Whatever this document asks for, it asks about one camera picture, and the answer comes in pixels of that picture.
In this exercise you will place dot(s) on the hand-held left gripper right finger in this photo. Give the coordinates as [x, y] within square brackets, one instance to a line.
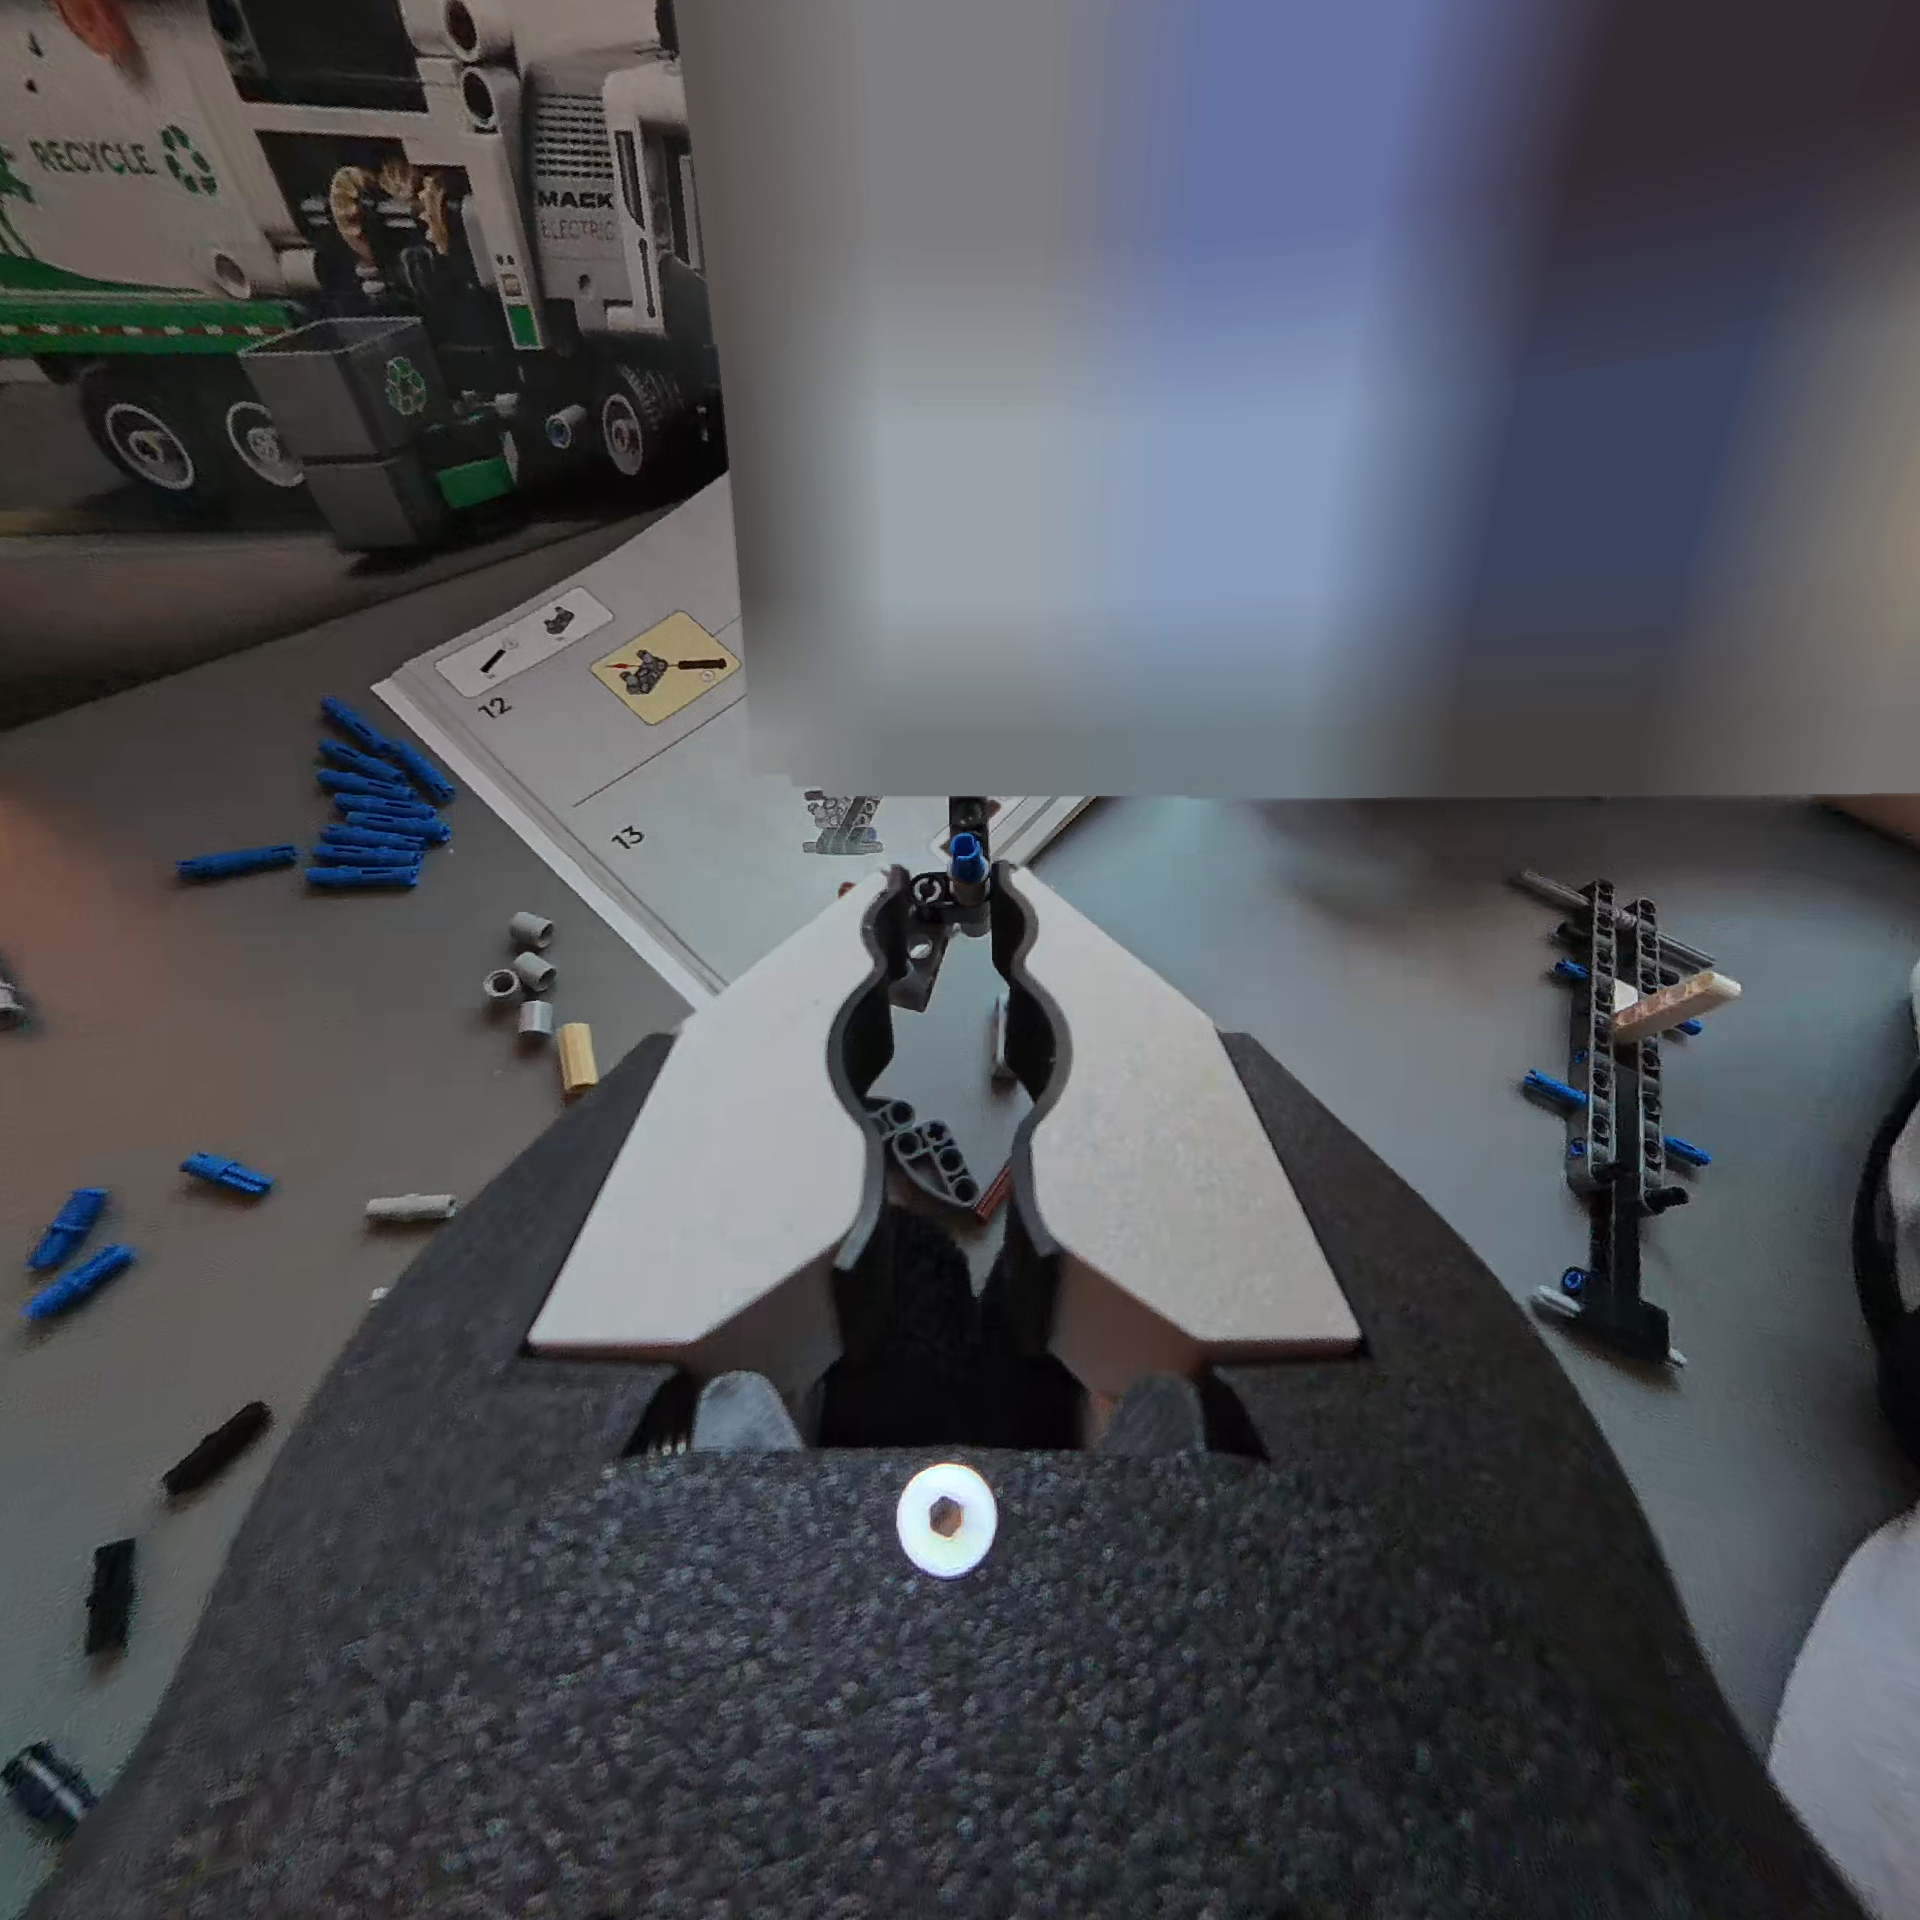
[1183, 1199]

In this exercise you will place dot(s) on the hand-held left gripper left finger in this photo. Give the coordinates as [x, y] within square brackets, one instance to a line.
[720, 1199]

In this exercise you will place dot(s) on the black lego beam assembly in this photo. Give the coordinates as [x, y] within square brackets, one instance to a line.
[923, 899]

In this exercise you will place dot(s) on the tan round lego sleeve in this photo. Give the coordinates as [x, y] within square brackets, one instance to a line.
[578, 1059]

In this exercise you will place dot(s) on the open lego instruction booklet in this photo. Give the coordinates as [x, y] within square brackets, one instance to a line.
[601, 811]

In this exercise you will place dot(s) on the blue lego pin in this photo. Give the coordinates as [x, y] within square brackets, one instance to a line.
[226, 1173]
[68, 1228]
[78, 1283]

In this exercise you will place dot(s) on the black lego pin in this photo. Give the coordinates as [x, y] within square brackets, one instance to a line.
[109, 1594]
[218, 1448]

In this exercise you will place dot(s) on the dark round lego piece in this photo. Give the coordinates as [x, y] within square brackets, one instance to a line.
[50, 1788]

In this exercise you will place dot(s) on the lego set box truck print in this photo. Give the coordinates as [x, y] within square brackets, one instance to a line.
[150, 224]

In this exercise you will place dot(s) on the light grey axle pin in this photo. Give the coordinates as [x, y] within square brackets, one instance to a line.
[411, 1206]

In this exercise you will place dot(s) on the pile of blue pins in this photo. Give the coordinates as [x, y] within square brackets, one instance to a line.
[375, 817]

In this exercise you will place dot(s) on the small grey metal piece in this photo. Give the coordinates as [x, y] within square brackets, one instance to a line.
[9, 998]

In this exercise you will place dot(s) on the person in white shirt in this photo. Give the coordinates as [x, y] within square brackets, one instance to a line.
[1845, 1726]

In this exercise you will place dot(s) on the dark grey frame assembly blue pins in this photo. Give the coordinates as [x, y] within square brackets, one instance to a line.
[1612, 1109]

